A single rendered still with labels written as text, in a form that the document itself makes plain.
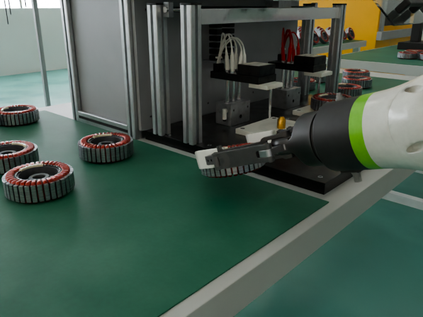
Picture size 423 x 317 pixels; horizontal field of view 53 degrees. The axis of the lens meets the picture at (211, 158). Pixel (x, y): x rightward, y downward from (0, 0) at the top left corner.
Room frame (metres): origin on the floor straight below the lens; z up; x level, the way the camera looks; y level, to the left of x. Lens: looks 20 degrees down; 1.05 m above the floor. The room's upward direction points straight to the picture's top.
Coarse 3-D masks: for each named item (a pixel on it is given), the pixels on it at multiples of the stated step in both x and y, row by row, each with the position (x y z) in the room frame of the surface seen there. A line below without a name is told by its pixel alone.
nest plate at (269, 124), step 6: (264, 120) 1.01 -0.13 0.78; (270, 120) 1.01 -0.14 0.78; (276, 120) 1.01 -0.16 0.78; (288, 120) 1.01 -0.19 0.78; (246, 126) 0.96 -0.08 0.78; (252, 126) 0.96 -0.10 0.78; (258, 126) 0.96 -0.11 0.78; (264, 126) 0.96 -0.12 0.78; (270, 126) 0.96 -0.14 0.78; (276, 126) 0.96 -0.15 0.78; (240, 132) 0.93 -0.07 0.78; (246, 132) 0.92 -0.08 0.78; (252, 132) 0.91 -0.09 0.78; (258, 132) 0.91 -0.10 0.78; (276, 132) 0.91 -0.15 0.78
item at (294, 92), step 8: (280, 88) 1.21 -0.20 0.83; (288, 88) 1.21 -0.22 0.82; (296, 88) 1.22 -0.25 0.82; (272, 96) 1.21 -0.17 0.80; (280, 96) 1.19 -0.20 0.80; (288, 96) 1.18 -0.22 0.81; (296, 96) 1.22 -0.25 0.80; (272, 104) 1.21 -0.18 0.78; (280, 104) 1.19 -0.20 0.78; (288, 104) 1.19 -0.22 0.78; (296, 104) 1.22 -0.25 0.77
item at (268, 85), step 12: (216, 72) 1.03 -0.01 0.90; (228, 72) 1.02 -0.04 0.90; (240, 72) 0.99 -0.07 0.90; (252, 72) 0.96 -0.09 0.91; (264, 72) 0.97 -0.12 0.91; (228, 84) 1.02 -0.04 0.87; (240, 84) 1.06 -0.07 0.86; (252, 84) 0.97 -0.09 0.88; (264, 84) 0.95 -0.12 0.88; (276, 84) 0.96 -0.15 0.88; (228, 96) 1.02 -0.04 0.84
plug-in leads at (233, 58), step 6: (222, 36) 1.04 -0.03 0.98; (228, 36) 1.02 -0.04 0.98; (222, 42) 1.04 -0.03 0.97; (228, 42) 1.05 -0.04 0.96; (234, 42) 1.06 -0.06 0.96; (240, 42) 1.05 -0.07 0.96; (222, 48) 1.05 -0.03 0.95; (240, 48) 1.03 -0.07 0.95; (234, 54) 1.06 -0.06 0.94; (240, 54) 1.03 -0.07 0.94; (228, 60) 1.03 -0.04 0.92; (234, 60) 1.01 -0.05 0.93; (240, 60) 1.02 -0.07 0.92; (216, 66) 1.04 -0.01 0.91; (222, 66) 1.05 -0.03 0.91; (228, 66) 1.03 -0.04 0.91; (234, 66) 1.01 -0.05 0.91
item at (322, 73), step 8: (296, 56) 1.17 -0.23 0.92; (304, 56) 1.15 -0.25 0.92; (312, 56) 1.15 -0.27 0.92; (320, 56) 1.16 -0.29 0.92; (280, 64) 1.20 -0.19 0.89; (288, 64) 1.18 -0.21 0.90; (296, 64) 1.16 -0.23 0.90; (304, 64) 1.15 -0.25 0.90; (312, 64) 1.13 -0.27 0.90; (320, 64) 1.16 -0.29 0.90; (288, 72) 1.22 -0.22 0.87; (304, 72) 1.15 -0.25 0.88; (312, 72) 1.13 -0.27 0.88; (320, 72) 1.13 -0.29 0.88; (328, 72) 1.14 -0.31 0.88; (288, 80) 1.22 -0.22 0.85
